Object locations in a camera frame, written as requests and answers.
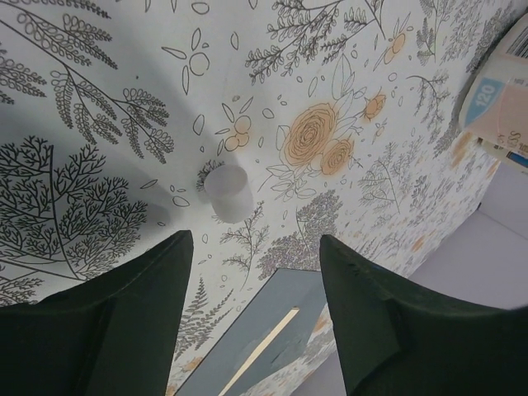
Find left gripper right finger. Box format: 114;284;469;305
319;235;527;395

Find white toilet paper roll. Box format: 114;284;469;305
459;15;527;173

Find grey envelope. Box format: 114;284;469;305
177;268;326;396

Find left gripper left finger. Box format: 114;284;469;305
1;230;193;395

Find floral table mat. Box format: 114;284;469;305
1;1;527;395

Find white glue stick cap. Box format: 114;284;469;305
204;165;253;224

